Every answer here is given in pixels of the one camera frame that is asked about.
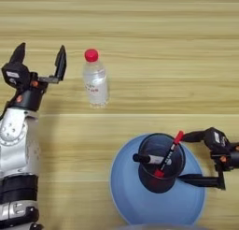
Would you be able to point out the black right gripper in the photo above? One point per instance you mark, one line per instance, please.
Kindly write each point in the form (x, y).
(231, 159)

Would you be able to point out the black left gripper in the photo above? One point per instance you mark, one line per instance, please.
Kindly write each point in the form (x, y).
(29, 98)

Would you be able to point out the black pen with red cap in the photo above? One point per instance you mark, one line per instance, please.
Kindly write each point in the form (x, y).
(169, 152)

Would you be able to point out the dark translucent pen cup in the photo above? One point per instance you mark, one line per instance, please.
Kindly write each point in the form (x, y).
(155, 184)

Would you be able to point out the white marker with black cap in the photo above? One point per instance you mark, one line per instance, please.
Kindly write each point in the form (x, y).
(146, 159)

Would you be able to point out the clear bottle with red cap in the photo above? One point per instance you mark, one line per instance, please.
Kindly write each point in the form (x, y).
(95, 84)

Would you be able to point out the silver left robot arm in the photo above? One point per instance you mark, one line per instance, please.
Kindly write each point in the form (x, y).
(17, 146)

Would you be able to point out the small black box right gripper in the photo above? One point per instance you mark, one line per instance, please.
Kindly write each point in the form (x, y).
(217, 138)

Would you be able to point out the small black box gripper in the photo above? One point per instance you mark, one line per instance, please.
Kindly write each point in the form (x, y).
(217, 138)
(15, 75)

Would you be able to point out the small black box left gripper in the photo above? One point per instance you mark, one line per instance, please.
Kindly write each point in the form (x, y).
(15, 75)

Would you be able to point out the blue round plate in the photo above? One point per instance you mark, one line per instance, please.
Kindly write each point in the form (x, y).
(127, 193)

